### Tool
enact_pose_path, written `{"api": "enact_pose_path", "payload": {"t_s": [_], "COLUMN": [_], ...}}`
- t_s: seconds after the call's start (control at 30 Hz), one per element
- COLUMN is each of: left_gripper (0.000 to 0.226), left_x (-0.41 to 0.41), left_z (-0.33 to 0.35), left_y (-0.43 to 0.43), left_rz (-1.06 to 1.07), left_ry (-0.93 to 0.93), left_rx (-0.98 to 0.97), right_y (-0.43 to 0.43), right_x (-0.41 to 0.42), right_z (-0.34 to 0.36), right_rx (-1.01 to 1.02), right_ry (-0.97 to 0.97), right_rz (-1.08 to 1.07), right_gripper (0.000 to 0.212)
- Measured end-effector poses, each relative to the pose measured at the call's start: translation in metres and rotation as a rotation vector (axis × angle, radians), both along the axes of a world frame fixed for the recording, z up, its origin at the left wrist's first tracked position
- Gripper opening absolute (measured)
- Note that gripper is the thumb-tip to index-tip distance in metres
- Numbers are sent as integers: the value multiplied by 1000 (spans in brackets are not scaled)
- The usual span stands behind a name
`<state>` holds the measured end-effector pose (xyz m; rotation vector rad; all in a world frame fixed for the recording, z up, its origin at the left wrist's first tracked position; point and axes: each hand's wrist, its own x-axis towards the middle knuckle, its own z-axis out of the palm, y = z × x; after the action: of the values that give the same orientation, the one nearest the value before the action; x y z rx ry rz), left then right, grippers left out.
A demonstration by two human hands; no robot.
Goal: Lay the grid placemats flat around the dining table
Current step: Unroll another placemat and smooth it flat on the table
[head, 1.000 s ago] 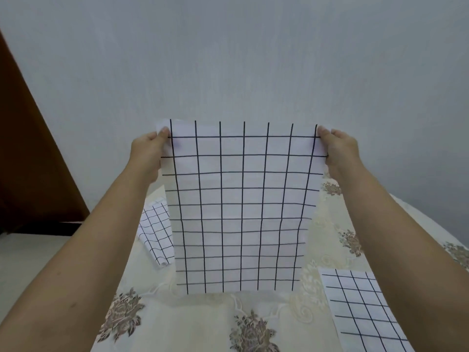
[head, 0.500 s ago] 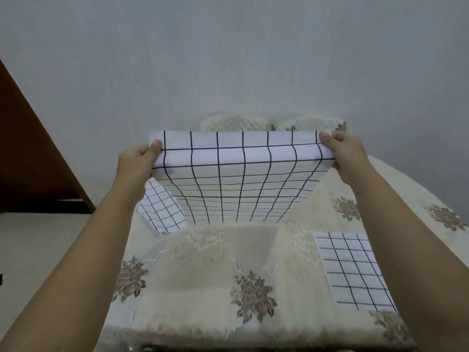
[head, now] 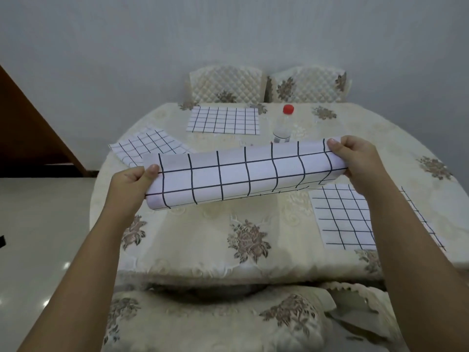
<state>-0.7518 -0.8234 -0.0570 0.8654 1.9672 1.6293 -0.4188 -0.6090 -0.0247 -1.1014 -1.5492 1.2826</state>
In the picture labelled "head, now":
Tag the person's left hand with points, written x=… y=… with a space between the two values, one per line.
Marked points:
x=126 y=190

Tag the person's right hand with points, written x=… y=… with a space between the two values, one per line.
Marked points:
x=357 y=163

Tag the person's right thumb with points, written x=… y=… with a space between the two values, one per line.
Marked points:
x=334 y=144

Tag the person's left thumb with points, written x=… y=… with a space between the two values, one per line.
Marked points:
x=151 y=172

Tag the white grid placemat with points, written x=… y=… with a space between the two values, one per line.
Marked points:
x=348 y=216
x=223 y=120
x=245 y=172
x=146 y=146

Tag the person's left forearm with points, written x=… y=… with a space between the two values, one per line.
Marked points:
x=77 y=282

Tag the person's right forearm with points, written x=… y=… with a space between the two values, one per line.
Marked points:
x=416 y=274

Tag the clear bottle with red cap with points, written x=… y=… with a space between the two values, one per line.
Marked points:
x=283 y=127

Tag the cream quilted floral chair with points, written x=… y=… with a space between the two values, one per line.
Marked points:
x=227 y=84
x=307 y=84

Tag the cream floral tablecloth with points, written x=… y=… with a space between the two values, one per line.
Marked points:
x=271 y=216

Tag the brown wooden door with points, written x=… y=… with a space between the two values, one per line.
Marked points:
x=29 y=131

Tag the cream floral seat cushion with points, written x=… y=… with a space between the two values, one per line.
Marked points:
x=216 y=318
x=362 y=315

